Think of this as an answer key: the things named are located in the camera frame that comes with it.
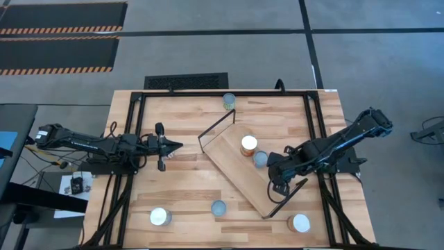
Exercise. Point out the dark grey desk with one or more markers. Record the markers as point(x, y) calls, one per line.
point(21, 118)

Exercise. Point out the white paper sheet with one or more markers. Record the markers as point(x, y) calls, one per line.
point(65, 182)

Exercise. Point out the black floor grille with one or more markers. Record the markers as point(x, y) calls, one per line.
point(186, 81)

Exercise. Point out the tall orange corn can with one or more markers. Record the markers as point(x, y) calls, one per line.
point(249, 143)
point(159, 216)

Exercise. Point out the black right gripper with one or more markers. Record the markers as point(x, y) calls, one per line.
point(281, 166)

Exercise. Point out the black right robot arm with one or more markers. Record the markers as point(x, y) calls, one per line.
point(347, 144)

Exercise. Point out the black floor stand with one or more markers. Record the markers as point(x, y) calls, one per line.
point(430, 133)

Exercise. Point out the small black device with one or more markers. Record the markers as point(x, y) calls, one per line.
point(76, 185)

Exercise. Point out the short white carrots can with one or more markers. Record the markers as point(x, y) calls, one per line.
point(171, 156)

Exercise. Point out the black hazard-striped floor mat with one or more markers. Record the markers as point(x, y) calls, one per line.
point(62, 15)
point(55, 53)

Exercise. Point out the wooden shelf with black legs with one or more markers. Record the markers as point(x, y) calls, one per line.
point(236, 166)

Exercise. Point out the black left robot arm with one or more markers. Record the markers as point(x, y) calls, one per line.
point(86, 144)

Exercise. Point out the short mandarin oranges can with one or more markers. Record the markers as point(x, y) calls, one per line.
point(219, 208)

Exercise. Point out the blue screen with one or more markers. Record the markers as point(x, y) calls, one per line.
point(7, 144)

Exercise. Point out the short teal pink can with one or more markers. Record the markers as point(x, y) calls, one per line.
point(260, 159)

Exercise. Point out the black desk foot bar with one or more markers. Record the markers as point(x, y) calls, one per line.
point(45, 198)

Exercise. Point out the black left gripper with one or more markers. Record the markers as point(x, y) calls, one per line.
point(161, 146)

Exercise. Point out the black aluminium table frame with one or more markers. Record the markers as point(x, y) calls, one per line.
point(225, 93)

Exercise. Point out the short green peas can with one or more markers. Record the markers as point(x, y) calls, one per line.
point(229, 100)

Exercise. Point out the tall grey peach can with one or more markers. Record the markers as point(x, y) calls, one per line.
point(301, 223)

